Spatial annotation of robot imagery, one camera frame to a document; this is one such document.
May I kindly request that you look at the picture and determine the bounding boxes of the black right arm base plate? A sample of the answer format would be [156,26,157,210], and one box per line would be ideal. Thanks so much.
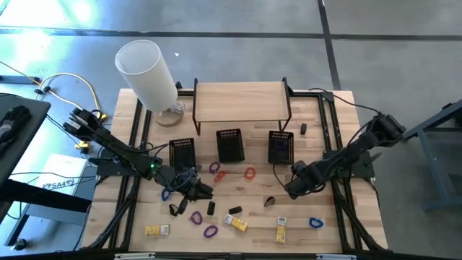
[322,149,383,181]

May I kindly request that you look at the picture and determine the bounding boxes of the wooden shelf riser black legs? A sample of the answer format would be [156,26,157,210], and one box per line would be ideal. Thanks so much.
[192,77,293,137]

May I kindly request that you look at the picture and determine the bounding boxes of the white shade table lamp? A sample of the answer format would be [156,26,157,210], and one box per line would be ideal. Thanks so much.
[114,38,187,128]

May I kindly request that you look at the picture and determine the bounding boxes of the white label plate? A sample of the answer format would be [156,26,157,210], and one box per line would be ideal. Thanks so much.
[114,252,157,260]
[316,253,358,260]

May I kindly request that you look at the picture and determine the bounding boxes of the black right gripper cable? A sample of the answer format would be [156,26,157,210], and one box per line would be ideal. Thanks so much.
[271,160,295,191]

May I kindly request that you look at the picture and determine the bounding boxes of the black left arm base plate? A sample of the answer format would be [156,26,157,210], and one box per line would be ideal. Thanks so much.
[88,155,149,178]

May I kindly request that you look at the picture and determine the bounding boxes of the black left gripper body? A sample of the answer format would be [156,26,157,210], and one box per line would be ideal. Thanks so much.
[158,165,203,202]

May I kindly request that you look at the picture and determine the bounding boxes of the white printed cardboard box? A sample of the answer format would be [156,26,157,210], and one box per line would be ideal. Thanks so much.
[33,153,90,199]

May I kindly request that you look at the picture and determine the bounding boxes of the grey blue metal table frame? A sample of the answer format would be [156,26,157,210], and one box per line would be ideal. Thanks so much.
[398,99,462,213]

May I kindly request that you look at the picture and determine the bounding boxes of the black desk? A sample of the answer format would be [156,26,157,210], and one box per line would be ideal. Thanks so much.
[0,92,93,252]

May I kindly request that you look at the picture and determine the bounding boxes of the black power cable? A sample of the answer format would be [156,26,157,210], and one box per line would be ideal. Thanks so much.
[308,87,383,116]

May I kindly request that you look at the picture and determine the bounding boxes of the black aluminium extrusion frame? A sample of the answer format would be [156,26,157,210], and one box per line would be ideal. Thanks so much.
[81,81,390,260]

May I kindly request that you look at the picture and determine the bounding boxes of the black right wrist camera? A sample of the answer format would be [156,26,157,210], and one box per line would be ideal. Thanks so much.
[291,160,308,175]

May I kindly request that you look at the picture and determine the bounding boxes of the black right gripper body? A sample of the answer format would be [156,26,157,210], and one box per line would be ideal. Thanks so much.
[296,166,325,194]

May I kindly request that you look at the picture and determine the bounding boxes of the yellow crayon box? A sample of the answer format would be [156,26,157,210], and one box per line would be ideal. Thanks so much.
[222,213,249,233]
[144,224,170,237]
[275,216,287,244]

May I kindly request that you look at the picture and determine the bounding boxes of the black glove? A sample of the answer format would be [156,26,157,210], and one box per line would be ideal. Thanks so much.
[0,105,32,155]

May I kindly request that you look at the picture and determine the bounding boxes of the yellow extension cable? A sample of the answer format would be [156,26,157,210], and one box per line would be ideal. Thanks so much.
[0,60,91,151]
[35,71,108,122]

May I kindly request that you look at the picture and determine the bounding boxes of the black plastic mesh basket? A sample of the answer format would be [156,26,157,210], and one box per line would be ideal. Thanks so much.
[267,130,295,165]
[168,137,197,173]
[215,128,246,164]

